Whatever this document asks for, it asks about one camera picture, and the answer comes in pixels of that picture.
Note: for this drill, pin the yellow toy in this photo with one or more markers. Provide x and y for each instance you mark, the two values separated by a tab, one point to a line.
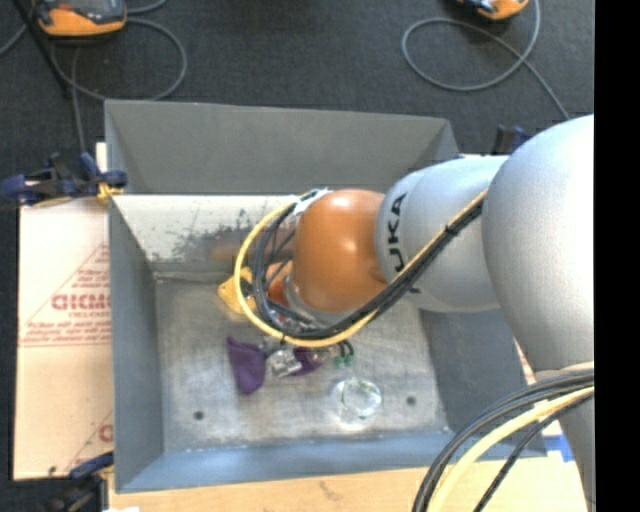
229	291

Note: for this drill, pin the purple cloth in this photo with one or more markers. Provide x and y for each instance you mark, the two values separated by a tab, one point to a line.
246	370

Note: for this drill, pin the brown cardboard board red print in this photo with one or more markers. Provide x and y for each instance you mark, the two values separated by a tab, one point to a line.
60	390

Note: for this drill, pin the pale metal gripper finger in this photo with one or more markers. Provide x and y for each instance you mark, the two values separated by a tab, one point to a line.
282	362
321	355

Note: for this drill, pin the grey metal bin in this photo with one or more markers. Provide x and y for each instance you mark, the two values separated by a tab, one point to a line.
200	390

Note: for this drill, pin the clear glass cup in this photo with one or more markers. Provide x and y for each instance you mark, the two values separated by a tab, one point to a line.
356	398

